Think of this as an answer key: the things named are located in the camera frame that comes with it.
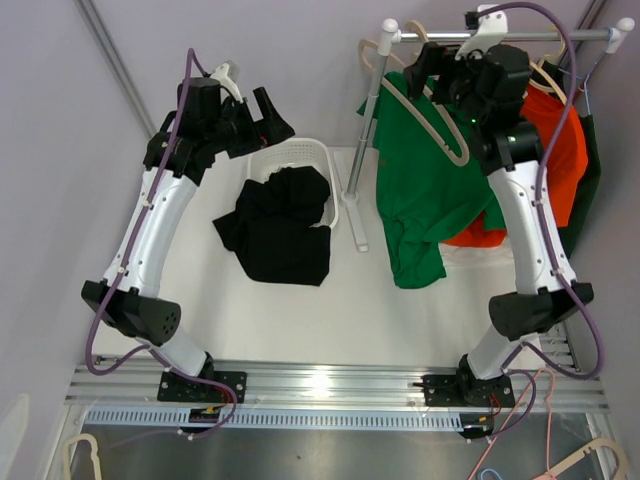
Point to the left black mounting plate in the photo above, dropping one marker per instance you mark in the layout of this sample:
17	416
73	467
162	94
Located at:
175	389

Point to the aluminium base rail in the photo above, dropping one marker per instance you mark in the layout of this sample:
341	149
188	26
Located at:
269	385

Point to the metal clothes rack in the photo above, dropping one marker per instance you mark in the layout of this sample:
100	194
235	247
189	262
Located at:
391	34

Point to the dark green t shirt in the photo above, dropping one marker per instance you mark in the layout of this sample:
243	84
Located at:
590	182

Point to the blue wire hanger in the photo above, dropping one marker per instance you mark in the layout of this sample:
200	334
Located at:
580	97

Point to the white perforated plastic basket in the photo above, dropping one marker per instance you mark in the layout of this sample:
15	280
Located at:
299	154

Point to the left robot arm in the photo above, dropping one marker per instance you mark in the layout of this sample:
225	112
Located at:
209	119

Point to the black t shirt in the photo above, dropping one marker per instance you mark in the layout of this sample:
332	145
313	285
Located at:
273	229

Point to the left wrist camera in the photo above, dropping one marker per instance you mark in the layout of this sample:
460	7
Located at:
226	74

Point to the slotted cable duct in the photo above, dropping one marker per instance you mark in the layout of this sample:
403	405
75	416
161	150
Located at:
411	421

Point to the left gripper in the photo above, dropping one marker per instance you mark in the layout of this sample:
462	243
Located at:
267	132

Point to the black mounting plate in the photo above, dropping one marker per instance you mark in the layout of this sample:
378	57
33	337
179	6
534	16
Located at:
175	389
440	390

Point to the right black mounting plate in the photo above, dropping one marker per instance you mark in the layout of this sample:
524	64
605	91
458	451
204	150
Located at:
440	390

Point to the beige wooden hanger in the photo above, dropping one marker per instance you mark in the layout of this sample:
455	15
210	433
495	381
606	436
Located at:
460	159

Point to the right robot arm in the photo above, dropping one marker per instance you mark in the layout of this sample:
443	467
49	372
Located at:
488	88

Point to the orange t shirt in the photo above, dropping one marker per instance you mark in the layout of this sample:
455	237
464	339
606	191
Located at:
567	165

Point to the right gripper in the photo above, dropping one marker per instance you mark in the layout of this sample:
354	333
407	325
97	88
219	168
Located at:
434	54

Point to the beige hanger of orange shirt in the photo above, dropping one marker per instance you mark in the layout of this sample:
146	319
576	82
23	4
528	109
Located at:
542	79

